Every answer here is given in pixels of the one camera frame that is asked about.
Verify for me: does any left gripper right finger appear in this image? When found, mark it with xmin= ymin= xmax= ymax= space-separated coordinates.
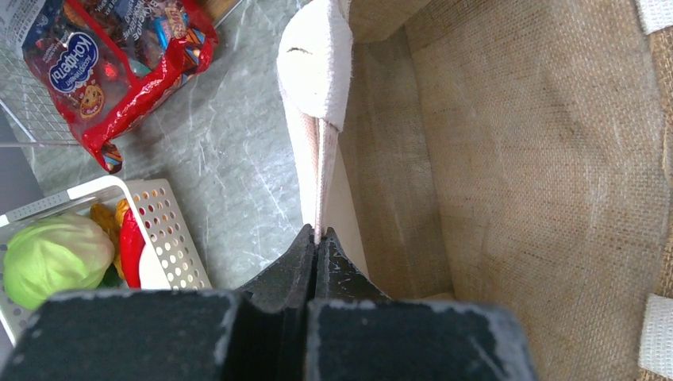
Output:
xmin=307 ymin=229 xmax=538 ymax=380

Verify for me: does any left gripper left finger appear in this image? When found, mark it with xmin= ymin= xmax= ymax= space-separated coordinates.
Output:
xmin=1 ymin=226 xmax=315 ymax=380

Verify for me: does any brown burlap grocery bag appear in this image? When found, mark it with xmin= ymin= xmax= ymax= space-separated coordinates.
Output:
xmin=277 ymin=1 xmax=672 ymax=380

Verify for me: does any red candy bag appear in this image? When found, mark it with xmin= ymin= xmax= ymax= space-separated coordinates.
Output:
xmin=21 ymin=0 xmax=220 ymax=175

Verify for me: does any white perforated basket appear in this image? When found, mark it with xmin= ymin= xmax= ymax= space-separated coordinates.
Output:
xmin=0 ymin=175 xmax=213 ymax=348

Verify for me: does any red pepper toy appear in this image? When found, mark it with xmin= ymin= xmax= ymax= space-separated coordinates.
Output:
xmin=120 ymin=210 xmax=145 ymax=289

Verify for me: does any green cabbage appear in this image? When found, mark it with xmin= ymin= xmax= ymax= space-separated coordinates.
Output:
xmin=3 ymin=214 xmax=115 ymax=310

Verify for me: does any white wire shelf rack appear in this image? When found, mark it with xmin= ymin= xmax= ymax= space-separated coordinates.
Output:
xmin=0 ymin=0 xmax=248 ymax=148

